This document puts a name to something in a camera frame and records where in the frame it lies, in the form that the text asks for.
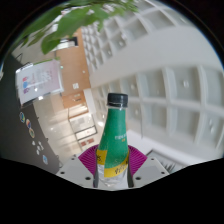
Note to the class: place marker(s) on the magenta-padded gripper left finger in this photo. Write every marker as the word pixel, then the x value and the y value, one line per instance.
pixel 75 170

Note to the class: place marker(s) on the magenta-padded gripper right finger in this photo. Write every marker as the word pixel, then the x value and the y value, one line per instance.
pixel 150 170

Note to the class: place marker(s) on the green-labelled clear drink bottle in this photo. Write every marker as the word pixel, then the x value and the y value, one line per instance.
pixel 112 140

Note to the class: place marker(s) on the small blue printed sticker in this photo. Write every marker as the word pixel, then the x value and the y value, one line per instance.
pixel 45 159

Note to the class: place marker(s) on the small round printed sticker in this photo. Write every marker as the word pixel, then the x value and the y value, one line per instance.
pixel 28 123
pixel 22 116
pixel 31 133

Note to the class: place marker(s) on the recessed ceiling lights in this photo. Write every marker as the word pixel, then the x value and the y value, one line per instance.
pixel 186 84

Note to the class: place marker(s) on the clear acrylic sign stand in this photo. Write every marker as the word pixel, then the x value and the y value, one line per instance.
pixel 38 81

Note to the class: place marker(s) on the large-leaved green potted plant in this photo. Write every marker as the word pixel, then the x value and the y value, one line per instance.
pixel 76 18

